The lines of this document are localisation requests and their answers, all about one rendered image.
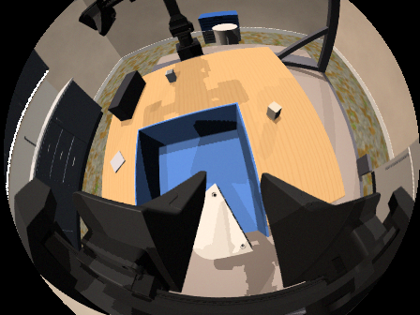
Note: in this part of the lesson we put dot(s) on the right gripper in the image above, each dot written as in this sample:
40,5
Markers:
103,13

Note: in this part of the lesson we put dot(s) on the blue open-top tray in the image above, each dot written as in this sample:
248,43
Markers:
214,140

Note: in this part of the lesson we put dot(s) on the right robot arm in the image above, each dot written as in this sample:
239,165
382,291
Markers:
179,25

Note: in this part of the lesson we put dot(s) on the small beige cube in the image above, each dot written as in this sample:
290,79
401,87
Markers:
273,110

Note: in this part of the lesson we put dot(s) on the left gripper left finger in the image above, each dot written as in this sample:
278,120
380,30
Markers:
166,230

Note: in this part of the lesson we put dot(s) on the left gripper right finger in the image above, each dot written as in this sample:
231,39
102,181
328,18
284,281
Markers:
305,227

